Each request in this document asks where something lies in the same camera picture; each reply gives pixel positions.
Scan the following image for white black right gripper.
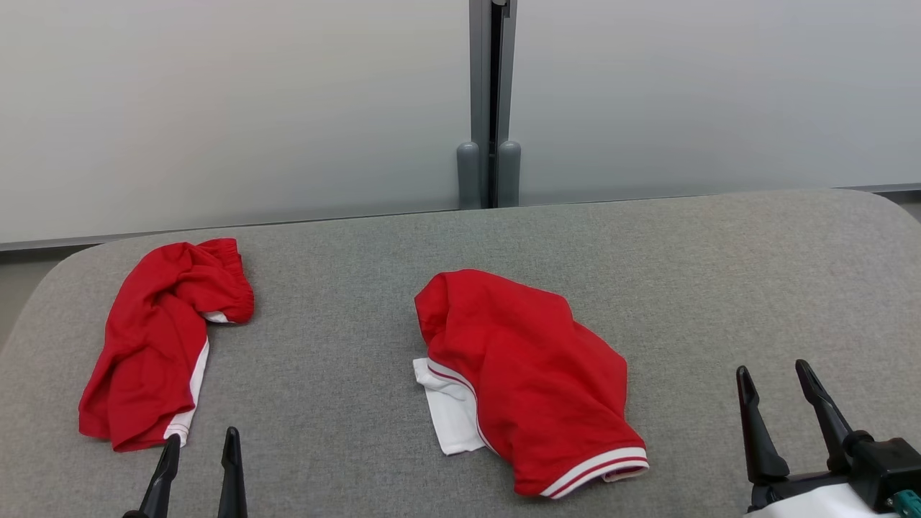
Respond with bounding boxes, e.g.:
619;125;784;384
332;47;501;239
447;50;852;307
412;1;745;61
736;360;886;518

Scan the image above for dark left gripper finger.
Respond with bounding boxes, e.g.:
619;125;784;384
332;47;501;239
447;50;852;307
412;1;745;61
218;427;248;518
139;434;181;518

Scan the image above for red shorts with white stripes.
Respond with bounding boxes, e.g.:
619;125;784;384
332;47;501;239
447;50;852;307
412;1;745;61
78;238;255;453

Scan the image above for red and white shirt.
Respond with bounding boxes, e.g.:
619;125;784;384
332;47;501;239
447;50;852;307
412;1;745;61
413;269;650;500

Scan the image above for grey fabric sofa seat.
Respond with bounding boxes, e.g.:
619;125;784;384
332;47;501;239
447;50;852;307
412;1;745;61
0;188;921;518

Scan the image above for grey cylindrical post foot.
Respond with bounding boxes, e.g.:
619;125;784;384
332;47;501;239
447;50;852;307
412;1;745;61
456;141;481;210
498;140;522;208

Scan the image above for grey metal partition post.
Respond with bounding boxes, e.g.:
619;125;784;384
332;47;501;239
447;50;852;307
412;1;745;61
469;0;518;208

